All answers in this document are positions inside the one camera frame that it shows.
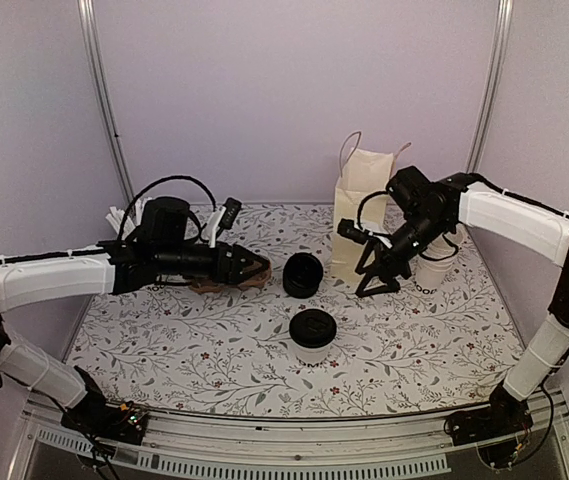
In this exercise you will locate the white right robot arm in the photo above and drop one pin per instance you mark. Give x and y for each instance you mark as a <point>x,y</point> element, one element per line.
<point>453,346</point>

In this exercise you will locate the black plastic cup lid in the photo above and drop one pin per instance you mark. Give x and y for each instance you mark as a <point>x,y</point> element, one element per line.
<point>312,328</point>

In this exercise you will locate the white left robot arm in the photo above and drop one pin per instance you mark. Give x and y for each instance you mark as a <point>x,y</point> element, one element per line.
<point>159,241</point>

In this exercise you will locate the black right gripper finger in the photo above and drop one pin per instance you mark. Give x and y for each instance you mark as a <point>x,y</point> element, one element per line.
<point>371,285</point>
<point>369,256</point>

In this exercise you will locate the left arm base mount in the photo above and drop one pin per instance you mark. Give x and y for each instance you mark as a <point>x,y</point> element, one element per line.
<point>125,422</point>

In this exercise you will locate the stack of black lids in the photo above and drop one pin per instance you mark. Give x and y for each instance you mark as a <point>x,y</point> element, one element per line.
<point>302,275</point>

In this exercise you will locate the left aluminium frame post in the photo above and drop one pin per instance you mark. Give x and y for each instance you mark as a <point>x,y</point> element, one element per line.
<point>88,24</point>

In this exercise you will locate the metal front rail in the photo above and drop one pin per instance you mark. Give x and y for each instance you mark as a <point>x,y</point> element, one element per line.
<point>182,445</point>

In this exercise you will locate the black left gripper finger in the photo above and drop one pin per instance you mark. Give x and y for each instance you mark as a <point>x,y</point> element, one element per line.
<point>251,275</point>
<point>246,258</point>

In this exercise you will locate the stack of white paper cups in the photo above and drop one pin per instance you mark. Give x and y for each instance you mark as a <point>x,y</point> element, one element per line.
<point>435,262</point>

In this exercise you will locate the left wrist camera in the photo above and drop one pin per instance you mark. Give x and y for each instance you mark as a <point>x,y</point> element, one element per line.
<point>221,219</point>

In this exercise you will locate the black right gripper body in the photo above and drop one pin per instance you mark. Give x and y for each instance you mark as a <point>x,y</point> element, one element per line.
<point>424,232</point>

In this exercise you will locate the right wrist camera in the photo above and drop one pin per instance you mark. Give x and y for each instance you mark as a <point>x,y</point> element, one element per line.
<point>348,230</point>

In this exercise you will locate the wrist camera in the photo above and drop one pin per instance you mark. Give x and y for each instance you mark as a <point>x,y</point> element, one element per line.
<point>348,230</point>
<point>221,219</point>

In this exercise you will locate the cup of white straws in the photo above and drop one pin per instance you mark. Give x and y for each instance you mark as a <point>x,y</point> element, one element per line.
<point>115,218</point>

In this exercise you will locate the white paper coffee cup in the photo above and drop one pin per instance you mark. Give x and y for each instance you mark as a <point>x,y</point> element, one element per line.
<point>307,356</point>

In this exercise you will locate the aluminium frame post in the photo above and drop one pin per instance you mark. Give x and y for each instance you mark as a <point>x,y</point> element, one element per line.
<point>88,24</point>
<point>499,49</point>

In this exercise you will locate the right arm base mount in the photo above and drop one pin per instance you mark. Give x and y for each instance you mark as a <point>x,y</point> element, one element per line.
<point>504,428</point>

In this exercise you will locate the right aluminium frame post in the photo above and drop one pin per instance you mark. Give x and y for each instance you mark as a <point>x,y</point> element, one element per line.
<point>499,49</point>

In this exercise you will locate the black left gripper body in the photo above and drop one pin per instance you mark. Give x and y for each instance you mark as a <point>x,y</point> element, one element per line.
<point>172,261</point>

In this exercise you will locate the floral patterned table mat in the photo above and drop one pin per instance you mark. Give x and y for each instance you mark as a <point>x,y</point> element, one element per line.
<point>230,352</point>

